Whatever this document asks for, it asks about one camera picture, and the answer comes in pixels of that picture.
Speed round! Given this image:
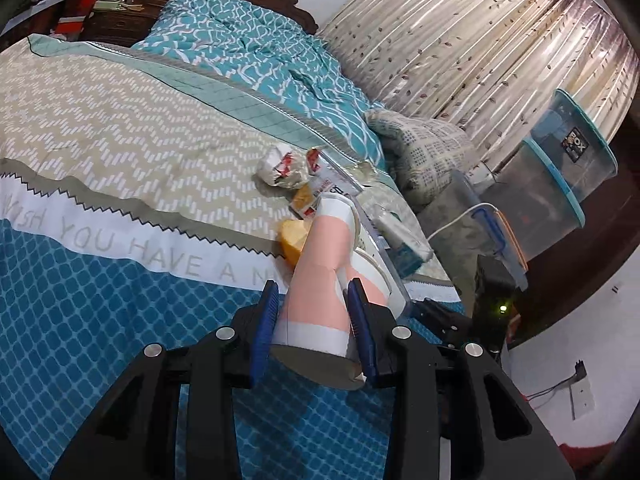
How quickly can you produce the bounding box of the pink white paper cup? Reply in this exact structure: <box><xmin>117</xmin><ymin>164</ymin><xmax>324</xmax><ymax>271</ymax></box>
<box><xmin>271</xmin><ymin>193</ymin><xmax>392</xmax><ymax>391</ymax></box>

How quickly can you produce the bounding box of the white tissue pack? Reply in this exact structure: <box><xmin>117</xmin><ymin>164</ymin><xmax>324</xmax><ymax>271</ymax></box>
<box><xmin>373</xmin><ymin>208</ymin><xmax>433</xmax><ymax>278</ymax></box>

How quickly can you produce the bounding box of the bottom blue-lid storage box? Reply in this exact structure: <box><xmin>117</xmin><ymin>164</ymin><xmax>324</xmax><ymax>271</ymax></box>
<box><xmin>418</xmin><ymin>170</ymin><xmax>528</xmax><ymax>310</ymax></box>

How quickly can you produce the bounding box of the middle clear storage box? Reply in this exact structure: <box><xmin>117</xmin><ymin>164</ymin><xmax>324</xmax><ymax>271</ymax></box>
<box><xmin>480</xmin><ymin>138</ymin><xmax>586</xmax><ymax>261</ymax></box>

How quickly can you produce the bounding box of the clear storage box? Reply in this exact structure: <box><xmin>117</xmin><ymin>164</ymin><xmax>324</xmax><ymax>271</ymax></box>
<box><xmin>530</xmin><ymin>89</ymin><xmax>618</xmax><ymax>203</ymax></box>
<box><xmin>480</xmin><ymin>138</ymin><xmax>586</xmax><ymax>261</ymax></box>

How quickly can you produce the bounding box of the orange peel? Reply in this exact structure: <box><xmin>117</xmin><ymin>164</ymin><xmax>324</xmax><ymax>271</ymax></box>
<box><xmin>278</xmin><ymin>219</ymin><xmax>311</xmax><ymax>268</ymax></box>

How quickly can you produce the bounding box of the patterned bed sheet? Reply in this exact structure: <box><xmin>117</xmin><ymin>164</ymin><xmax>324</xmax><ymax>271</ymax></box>
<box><xmin>1</xmin><ymin>35</ymin><xmax>420</xmax><ymax>479</ymax></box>

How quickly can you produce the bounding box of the checked grey pillow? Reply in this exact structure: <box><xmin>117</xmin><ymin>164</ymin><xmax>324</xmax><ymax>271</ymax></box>
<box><xmin>366</xmin><ymin>108</ymin><xmax>480</xmax><ymax>212</ymax></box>

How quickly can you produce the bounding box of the yellow snack packet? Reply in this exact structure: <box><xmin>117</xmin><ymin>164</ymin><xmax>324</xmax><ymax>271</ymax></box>
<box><xmin>290</xmin><ymin>183</ymin><xmax>319</xmax><ymax>219</ymax></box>

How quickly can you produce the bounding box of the red white snack packet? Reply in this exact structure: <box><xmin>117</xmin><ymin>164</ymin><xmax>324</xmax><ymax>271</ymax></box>
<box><xmin>306</xmin><ymin>148</ymin><xmax>363</xmax><ymax>200</ymax></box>

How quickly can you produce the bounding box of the top clear storage box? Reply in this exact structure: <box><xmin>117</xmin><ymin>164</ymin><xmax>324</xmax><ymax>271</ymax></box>
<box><xmin>530</xmin><ymin>89</ymin><xmax>618</xmax><ymax>203</ymax></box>

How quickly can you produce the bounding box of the crumpled white paper wrapper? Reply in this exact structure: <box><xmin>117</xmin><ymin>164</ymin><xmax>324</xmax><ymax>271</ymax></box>
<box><xmin>256</xmin><ymin>142</ymin><xmax>309</xmax><ymax>190</ymax></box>

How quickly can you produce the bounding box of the beige leaf curtain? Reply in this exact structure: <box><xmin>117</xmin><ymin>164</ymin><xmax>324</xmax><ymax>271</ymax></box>
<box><xmin>320</xmin><ymin>0</ymin><xmax>639</xmax><ymax>169</ymax></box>

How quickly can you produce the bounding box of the teal white quilt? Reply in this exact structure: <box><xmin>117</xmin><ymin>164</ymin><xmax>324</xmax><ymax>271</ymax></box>
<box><xmin>134</xmin><ymin>0</ymin><xmax>386</xmax><ymax>169</ymax></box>

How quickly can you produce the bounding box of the white wall socket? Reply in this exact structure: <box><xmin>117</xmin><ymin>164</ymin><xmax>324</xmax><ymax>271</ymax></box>
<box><xmin>570</xmin><ymin>376</ymin><xmax>596</xmax><ymax>420</ymax></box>

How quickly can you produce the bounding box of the white cable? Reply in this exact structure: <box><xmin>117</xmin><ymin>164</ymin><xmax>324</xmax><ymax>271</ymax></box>
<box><xmin>425</xmin><ymin>200</ymin><xmax>499</xmax><ymax>242</ymax></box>

